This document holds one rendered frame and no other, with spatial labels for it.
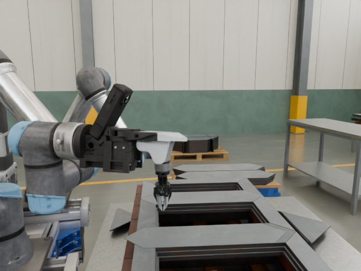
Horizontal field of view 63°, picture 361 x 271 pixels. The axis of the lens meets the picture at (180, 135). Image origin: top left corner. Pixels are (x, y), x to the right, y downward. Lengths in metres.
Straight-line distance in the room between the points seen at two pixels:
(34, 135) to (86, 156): 0.11
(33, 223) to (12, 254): 0.49
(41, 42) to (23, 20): 0.61
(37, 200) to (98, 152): 0.17
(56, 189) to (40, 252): 0.42
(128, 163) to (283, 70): 9.13
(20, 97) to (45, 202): 0.29
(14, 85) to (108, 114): 0.34
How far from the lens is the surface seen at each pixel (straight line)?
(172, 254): 1.34
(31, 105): 0.82
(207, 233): 1.44
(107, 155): 0.57
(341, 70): 10.79
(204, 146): 5.96
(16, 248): 1.01
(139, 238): 1.41
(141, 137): 0.53
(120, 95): 0.57
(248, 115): 9.14
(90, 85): 1.29
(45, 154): 0.65
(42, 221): 1.49
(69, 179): 0.71
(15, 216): 0.98
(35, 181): 0.67
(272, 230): 1.52
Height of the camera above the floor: 1.56
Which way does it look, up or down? 10 degrees down
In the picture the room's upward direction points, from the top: straight up
